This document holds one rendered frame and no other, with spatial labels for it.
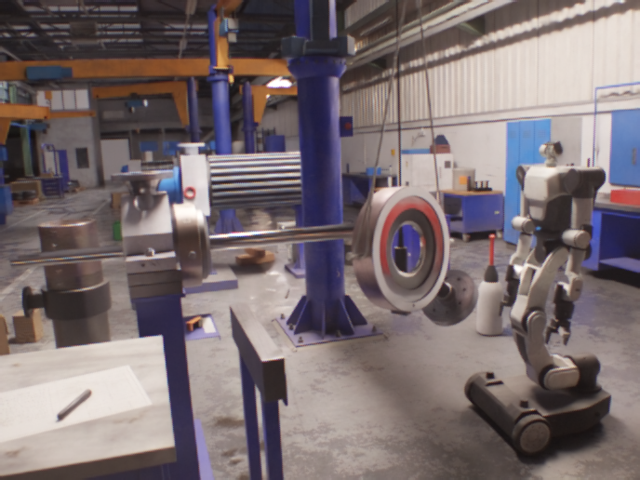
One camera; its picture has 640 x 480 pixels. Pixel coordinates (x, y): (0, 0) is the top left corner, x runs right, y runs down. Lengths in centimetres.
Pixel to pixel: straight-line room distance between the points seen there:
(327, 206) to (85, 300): 185
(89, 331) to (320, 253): 176
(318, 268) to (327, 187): 64
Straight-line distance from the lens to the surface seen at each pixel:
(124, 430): 133
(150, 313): 209
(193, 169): 579
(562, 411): 290
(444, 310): 177
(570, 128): 720
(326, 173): 402
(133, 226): 216
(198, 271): 225
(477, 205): 825
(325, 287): 415
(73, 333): 379
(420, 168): 900
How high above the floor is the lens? 149
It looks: 11 degrees down
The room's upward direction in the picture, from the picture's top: 2 degrees counter-clockwise
